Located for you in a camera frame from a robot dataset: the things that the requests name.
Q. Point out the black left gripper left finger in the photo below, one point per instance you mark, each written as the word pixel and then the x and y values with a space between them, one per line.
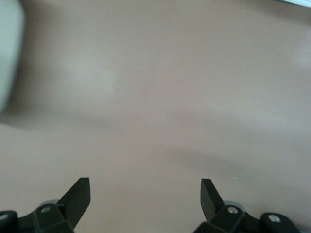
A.
pixel 70 208

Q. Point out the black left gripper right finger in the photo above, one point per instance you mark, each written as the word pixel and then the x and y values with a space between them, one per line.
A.
pixel 213 208

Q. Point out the brown table cover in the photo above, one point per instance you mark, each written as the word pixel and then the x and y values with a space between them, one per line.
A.
pixel 158 97

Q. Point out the beige chrome toaster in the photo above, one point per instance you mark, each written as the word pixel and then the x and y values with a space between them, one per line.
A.
pixel 8 48

